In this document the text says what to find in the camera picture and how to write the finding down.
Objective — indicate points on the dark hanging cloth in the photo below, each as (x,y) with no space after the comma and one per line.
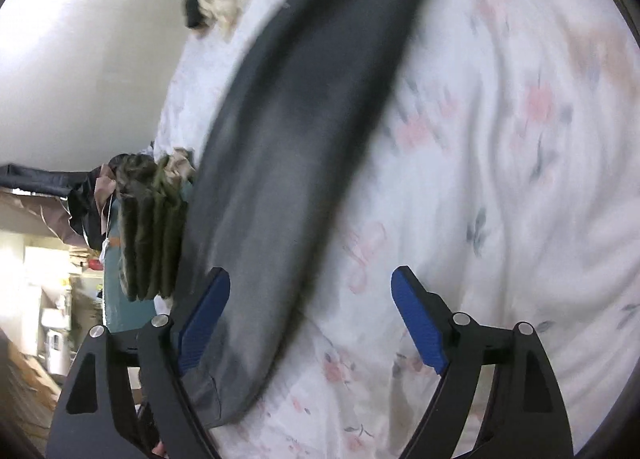
(85,209)

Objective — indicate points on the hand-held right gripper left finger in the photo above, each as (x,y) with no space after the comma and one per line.
(205,319)

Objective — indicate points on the grey pants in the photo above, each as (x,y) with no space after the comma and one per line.
(300,139)

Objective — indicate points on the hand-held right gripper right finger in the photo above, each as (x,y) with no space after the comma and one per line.
(417,319)

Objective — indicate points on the stack of folded olive clothes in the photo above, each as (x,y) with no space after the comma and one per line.
(150,229)

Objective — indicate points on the white floral bedsheet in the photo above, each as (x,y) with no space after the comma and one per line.
(500,189)

